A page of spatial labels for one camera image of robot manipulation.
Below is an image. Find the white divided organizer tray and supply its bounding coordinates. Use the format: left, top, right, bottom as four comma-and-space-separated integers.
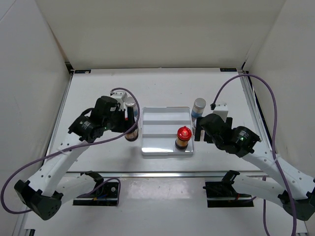
141, 107, 194, 159

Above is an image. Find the right tall silver-capped shaker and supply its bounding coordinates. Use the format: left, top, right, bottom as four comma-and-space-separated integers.
191, 98, 206, 119

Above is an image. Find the aluminium front rail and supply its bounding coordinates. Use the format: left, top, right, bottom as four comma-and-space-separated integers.
65, 171, 267, 178

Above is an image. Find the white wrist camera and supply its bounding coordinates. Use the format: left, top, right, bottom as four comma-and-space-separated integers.
110, 90, 127, 104
213, 102, 228, 121

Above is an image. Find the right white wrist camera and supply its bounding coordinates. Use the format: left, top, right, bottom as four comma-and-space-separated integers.
213, 102, 228, 121

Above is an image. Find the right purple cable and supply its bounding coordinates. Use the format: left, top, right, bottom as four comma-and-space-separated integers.
210, 73, 296, 236

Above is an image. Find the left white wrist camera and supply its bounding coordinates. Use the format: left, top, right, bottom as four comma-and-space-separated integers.
110, 90, 127, 104

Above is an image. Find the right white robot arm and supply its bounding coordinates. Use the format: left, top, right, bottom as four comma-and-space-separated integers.
195, 114, 315, 221

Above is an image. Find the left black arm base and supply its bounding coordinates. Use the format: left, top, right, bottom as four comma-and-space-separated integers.
72, 171, 121, 207

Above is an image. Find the aluminium left rail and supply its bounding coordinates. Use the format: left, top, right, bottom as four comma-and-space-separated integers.
12, 61, 74, 236

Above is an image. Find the red-lid chili sauce jar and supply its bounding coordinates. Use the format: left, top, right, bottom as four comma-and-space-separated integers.
125, 118, 139, 142
175, 126, 192, 149

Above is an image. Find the right short white-lid jar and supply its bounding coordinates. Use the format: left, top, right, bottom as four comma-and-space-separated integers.
192, 118, 197, 135

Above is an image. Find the tall silver-capped shaker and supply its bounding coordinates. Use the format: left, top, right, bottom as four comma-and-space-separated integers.
191, 98, 206, 119
125, 96, 138, 117

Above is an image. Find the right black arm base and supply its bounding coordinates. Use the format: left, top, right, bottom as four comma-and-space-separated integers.
203, 170, 254, 208

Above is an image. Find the left tall silver-capped shaker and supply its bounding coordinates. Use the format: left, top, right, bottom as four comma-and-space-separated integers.
125, 96, 138, 117

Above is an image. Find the aluminium rail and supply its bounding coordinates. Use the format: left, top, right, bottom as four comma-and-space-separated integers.
65, 171, 267, 178
238, 69, 272, 148
12, 61, 74, 236

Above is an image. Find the aluminium right rail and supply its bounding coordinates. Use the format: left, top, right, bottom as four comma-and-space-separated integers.
238, 69, 272, 148

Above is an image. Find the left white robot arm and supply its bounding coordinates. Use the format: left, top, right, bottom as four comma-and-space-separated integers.
14, 96, 137, 220

